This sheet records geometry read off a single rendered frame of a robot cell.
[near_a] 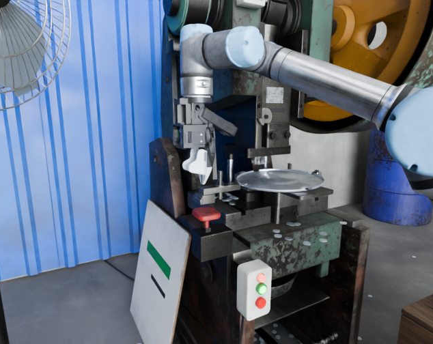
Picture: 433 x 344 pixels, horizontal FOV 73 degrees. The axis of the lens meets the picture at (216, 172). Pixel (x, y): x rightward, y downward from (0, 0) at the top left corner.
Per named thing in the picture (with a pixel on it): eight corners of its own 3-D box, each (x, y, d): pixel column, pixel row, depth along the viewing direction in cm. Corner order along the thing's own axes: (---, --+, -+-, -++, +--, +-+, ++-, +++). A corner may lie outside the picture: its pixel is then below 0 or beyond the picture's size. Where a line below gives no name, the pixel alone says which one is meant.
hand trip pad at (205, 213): (222, 240, 76) (222, 212, 75) (201, 245, 73) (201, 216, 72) (210, 231, 82) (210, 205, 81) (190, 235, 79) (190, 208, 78)
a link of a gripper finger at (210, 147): (200, 165, 73) (200, 130, 72) (206, 164, 74) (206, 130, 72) (209, 168, 69) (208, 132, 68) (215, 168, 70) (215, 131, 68)
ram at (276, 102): (298, 147, 101) (302, 56, 95) (262, 150, 94) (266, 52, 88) (266, 142, 116) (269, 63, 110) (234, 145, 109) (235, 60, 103)
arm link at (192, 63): (200, 19, 60) (171, 26, 65) (201, 75, 63) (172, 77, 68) (222, 27, 67) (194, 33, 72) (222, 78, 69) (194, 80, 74)
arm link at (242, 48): (273, 31, 63) (231, 39, 70) (246, 19, 54) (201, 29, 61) (272, 69, 65) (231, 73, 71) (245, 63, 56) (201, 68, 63)
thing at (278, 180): (222, 177, 107) (222, 175, 107) (286, 167, 119) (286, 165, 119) (268, 198, 81) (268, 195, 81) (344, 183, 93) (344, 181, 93)
